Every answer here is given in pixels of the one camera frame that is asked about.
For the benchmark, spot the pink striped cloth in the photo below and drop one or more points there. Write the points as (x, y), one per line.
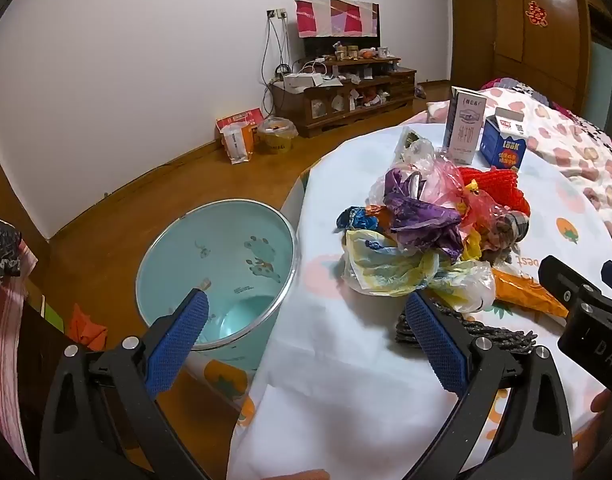
(6, 350)

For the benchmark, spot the wooden television cabinet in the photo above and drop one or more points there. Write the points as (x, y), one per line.
(346, 95)

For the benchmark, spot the light blue trash bin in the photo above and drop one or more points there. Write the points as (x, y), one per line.
(226, 260)

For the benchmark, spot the orange cloth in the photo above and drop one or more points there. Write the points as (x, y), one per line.
(86, 330)

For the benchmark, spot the yellow and white plastic bag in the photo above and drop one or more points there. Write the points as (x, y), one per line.
(386, 265)

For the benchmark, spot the pink patchwork cloth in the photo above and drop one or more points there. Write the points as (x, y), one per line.
(336, 17)

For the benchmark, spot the fruit print tablecloth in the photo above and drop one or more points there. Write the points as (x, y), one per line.
(336, 385)

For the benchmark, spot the green board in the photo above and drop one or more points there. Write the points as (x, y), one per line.
(50, 316)

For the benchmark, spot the red paper decoration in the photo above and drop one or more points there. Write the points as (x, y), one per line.
(535, 12)

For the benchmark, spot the dark wooden furniture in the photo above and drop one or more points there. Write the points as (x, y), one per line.
(36, 350)

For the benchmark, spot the purple foil wrapper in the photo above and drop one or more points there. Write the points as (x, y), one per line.
(426, 217)

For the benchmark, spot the white milk carton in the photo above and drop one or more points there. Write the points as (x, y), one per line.
(463, 125)

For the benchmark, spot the black television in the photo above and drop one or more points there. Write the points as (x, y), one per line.
(316, 46)

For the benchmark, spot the blue foil wrapper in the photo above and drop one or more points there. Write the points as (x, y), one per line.
(356, 217)

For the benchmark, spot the checkered wrapper roll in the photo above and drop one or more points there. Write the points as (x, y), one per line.
(516, 225)

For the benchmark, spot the red and white box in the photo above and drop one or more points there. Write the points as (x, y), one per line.
(238, 117)

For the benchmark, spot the brown wooden wardrobe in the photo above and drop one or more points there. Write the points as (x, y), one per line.
(536, 50)

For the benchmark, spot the blue drink carton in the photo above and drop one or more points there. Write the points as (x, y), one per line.
(503, 145)

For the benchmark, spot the yellow wrapped tub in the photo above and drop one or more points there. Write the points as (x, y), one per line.
(276, 135)

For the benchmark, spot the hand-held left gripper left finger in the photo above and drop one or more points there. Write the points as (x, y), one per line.
(178, 340)

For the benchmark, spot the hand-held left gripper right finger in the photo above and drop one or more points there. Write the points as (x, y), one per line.
(436, 345)

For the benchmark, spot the pink print blanket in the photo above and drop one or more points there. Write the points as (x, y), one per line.
(561, 135)

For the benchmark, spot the white cardboard box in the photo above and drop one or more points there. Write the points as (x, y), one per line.
(301, 81)

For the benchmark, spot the dark cloth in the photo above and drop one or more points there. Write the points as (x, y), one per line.
(1, 250)

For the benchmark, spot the wall socket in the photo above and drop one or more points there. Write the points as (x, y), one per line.
(277, 12)

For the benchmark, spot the olive green packet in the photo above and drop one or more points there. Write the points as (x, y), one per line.
(408, 137)

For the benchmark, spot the white paper bag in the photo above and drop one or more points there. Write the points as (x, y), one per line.
(236, 142)

